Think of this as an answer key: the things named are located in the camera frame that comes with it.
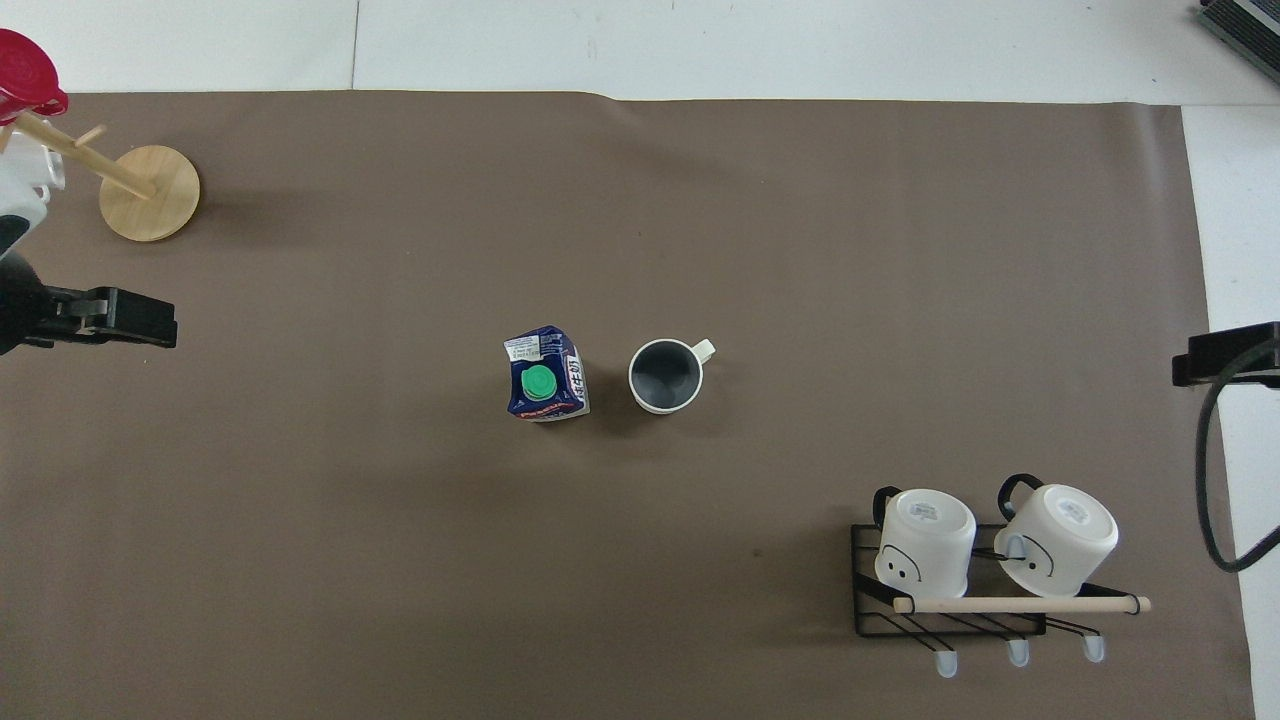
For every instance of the white mug with face print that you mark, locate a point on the white mug with face print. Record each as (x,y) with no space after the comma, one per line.
(1065,540)
(925,540)

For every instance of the red cup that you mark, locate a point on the red cup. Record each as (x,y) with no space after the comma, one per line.
(22,68)

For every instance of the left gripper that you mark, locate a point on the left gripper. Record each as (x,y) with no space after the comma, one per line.
(22,305)

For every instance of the wooden mug tree stand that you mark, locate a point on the wooden mug tree stand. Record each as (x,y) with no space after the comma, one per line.
(152,205)

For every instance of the blue milk carton green cap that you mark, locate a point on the blue milk carton green cap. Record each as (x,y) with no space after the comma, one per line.
(545,385)

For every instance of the white cup grey inside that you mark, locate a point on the white cup grey inside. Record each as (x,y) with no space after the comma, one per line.
(664,378)

